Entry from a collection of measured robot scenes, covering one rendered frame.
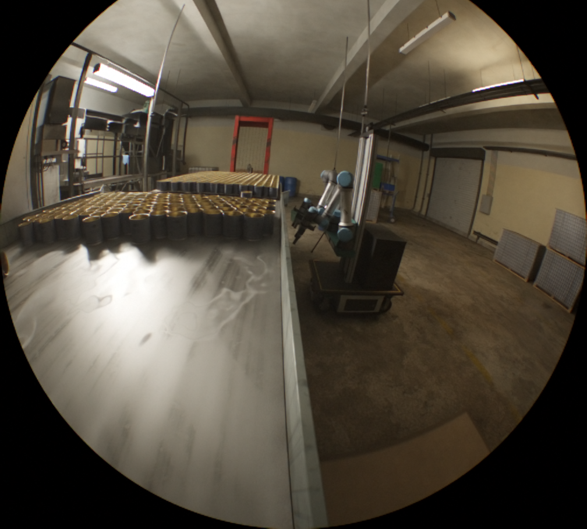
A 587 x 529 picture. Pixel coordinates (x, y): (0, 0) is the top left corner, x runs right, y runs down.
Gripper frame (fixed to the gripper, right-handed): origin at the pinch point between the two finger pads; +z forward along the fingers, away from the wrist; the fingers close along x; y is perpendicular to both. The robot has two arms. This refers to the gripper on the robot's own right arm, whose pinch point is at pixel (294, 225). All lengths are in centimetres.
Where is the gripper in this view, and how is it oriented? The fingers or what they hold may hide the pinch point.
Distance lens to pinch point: 216.4
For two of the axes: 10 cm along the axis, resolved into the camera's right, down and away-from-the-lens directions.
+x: -1.7, -2.0, 9.6
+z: -4.8, 8.7, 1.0
